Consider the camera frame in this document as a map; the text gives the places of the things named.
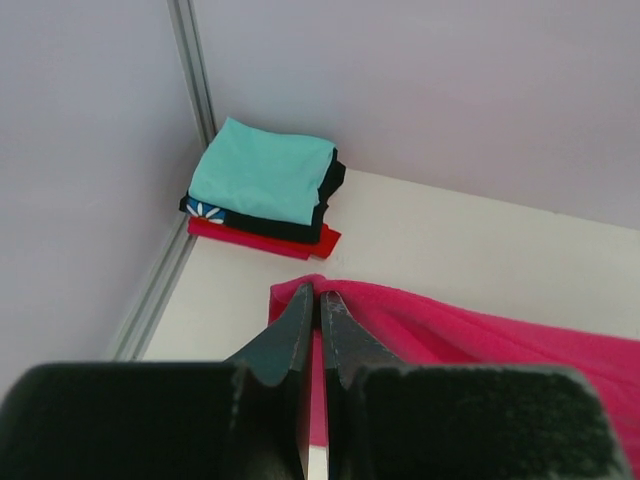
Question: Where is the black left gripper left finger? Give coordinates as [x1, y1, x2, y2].
[1, 284, 314, 479]

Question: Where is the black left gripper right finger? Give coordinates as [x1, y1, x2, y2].
[320, 292, 633, 479]

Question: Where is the pink t shirt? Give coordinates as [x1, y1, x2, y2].
[269, 275, 639, 471]

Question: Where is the red folded t shirt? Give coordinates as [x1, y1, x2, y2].
[187, 218, 342, 260]

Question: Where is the black folded t shirt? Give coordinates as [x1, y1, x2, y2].
[178, 147, 347, 246]

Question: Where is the teal folded t shirt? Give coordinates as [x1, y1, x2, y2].
[188, 117, 336, 226]

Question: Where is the aluminium frame rail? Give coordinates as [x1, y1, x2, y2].
[103, 213, 195, 362]

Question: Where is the left aluminium corner post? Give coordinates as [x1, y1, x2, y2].
[167, 0, 217, 146]

